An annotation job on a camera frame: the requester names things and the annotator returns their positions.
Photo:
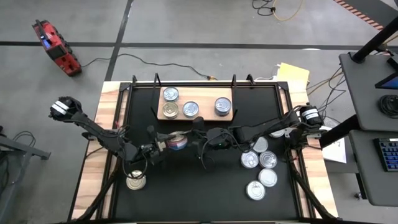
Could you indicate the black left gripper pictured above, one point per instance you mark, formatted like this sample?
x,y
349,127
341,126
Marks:
x,y
150,154

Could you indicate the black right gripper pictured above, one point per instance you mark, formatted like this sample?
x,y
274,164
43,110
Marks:
x,y
219,138

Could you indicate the gold-lidded red blue can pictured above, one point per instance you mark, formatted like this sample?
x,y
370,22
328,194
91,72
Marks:
x,y
136,183
170,110
178,143

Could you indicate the light blue tuna can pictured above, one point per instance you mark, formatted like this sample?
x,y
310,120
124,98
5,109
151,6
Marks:
x,y
190,109

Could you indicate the navy blue tuna can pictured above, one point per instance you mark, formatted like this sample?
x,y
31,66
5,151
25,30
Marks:
x,y
223,105

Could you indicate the teal tuna can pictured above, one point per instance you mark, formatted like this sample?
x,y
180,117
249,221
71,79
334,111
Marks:
x,y
171,94

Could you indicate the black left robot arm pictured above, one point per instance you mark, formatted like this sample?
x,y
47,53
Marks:
x,y
93,128

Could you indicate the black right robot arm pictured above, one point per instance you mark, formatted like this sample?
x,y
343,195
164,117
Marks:
x,y
264,127

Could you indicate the black table mat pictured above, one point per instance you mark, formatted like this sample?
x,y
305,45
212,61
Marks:
x,y
192,193

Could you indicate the yellow paper pad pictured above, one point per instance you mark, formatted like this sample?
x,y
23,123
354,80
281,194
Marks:
x,y
293,74

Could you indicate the white paper sheet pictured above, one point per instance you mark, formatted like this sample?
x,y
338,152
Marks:
x,y
335,152

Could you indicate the black diagonal stand pole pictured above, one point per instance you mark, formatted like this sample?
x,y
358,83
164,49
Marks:
x,y
339,132
376,39

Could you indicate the grey metal stand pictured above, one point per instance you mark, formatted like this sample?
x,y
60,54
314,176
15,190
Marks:
x,y
18,148

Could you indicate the grey side desk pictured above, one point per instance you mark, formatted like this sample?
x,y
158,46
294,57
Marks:
x,y
363,174
360,93

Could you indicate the backlit keyboard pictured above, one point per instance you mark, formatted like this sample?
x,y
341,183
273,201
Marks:
x,y
387,155

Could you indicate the blue screen tablet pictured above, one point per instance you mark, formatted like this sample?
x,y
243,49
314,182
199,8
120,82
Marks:
x,y
390,82

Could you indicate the orange striped floor strip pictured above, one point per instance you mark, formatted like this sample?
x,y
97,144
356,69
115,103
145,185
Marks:
x,y
357,13

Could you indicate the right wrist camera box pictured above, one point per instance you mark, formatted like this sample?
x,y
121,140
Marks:
x,y
198,123

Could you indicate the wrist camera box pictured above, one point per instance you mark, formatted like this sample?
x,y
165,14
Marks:
x,y
198,123
151,132

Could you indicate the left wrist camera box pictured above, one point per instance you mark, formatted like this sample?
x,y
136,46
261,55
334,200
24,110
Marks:
x,y
151,132

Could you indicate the wooden shelf with black frame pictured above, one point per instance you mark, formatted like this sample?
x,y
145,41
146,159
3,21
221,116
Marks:
x,y
205,96

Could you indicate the black aluminium rig frame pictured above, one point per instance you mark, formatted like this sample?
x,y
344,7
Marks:
x,y
264,84

